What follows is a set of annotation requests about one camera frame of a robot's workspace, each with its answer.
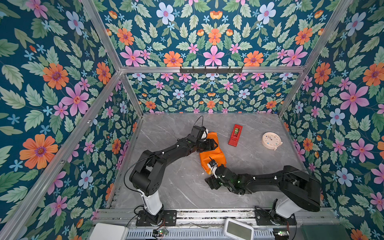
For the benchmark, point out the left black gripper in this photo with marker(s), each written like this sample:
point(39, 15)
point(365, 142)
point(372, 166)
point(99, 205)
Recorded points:
point(210, 145)

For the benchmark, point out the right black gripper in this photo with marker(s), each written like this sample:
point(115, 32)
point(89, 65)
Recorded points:
point(211, 182)

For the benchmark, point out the yellow orange wrapping paper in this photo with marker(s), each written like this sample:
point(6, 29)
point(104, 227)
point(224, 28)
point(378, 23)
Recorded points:
point(216, 155)

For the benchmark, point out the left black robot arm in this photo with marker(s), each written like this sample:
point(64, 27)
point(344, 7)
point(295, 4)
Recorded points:
point(148, 173)

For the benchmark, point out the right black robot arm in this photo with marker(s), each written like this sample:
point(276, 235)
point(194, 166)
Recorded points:
point(302, 191)

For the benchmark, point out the white box device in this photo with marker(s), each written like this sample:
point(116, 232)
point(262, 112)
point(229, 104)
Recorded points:
point(108, 232)

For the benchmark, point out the red tape dispenser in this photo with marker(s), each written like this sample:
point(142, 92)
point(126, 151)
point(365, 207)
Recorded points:
point(235, 136)

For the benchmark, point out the white timer display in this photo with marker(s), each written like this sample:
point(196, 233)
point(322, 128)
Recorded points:
point(237, 230)

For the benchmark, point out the pink round alarm clock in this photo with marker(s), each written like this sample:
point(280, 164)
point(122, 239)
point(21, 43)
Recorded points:
point(271, 141)

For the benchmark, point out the green mat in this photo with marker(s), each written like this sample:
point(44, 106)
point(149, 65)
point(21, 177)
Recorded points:
point(324, 232)

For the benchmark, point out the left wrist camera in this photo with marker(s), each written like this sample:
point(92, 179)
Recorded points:
point(199, 132)

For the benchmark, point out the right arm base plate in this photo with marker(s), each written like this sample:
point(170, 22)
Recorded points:
point(270, 217)

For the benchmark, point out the black hook rail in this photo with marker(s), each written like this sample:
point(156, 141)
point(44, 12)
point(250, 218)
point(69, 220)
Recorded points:
point(211, 70)

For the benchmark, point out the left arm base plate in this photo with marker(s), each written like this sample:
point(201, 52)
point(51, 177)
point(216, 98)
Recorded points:
point(163, 218)

